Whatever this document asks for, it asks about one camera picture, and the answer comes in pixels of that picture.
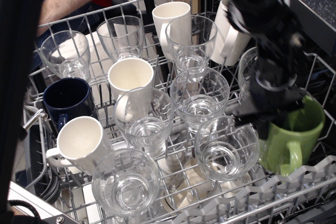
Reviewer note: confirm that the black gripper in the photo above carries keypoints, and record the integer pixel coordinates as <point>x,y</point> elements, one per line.
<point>268,103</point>

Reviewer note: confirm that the green ceramic mug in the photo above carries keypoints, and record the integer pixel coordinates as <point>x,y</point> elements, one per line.
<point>284,151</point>

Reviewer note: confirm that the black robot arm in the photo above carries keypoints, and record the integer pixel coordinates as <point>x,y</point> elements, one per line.
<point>270,22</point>

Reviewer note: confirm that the white mug back right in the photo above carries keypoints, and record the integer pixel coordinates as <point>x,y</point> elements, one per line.
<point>230,43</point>

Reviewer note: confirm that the white mug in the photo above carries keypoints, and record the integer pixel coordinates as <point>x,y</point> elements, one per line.
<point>162,15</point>
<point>230,43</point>
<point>125,75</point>
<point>81,143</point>

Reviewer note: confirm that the white mug back centre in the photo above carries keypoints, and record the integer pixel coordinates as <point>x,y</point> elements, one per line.
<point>162,15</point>

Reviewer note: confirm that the white mug front left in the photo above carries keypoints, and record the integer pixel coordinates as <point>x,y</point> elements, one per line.
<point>81,143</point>

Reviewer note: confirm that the dark blue ceramic mug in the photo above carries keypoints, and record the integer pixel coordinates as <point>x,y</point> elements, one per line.
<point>67,99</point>

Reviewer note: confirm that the clear glass front right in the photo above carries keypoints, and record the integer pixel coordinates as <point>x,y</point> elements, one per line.
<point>225,151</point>

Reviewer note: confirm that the clear glass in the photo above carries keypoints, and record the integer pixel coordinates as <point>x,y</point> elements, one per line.
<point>144,116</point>
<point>122,37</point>
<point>191,41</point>
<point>67,54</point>
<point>225,151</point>
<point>245,65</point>
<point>199,94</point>
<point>126,183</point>

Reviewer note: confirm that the grey plastic tine row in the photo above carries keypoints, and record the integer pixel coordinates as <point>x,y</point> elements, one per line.
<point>253,204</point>

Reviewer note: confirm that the white plate below rack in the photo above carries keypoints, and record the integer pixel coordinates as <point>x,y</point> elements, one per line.
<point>190,186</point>

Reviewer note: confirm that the clear glass back centre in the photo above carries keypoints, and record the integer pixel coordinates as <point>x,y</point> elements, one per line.
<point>191,41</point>

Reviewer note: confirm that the clear glass centre left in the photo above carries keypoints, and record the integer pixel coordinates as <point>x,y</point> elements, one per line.
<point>144,116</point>

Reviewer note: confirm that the dark speckled countertop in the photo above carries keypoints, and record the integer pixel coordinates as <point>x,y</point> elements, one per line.
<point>318,21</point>

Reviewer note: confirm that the clear glass front left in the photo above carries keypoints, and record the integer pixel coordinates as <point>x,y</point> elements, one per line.
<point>126,183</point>

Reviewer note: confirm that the clear glass back middle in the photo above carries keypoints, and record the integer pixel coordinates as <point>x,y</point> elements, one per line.
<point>122,37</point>

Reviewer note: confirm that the clear glass back left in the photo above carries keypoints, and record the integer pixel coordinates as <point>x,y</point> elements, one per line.
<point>67,54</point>

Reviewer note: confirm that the grey wire dishwasher rack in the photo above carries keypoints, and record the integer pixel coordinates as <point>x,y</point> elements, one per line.
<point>70,192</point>

